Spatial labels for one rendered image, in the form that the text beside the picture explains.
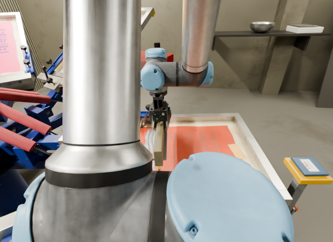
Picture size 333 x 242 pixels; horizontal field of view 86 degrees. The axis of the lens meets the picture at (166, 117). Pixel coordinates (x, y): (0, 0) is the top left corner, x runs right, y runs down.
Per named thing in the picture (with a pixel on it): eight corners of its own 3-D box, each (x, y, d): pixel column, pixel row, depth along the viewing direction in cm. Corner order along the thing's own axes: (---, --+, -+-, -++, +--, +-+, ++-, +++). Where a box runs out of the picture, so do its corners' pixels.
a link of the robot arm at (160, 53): (141, 52, 58) (146, 47, 66) (145, 84, 64) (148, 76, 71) (166, 51, 58) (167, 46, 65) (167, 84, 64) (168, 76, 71)
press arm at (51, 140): (83, 142, 92) (81, 134, 89) (79, 150, 87) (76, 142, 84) (51, 142, 92) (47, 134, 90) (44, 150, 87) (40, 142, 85)
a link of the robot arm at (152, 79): (175, 67, 49) (176, 57, 58) (136, 67, 50) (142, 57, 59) (176, 93, 53) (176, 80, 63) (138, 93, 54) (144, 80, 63)
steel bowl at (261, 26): (268, 30, 292) (270, 21, 285) (276, 33, 262) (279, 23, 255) (245, 30, 297) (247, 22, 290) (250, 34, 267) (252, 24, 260)
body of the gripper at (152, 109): (149, 123, 72) (146, 95, 66) (151, 112, 80) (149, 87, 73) (168, 122, 72) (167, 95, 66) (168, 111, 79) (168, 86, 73)
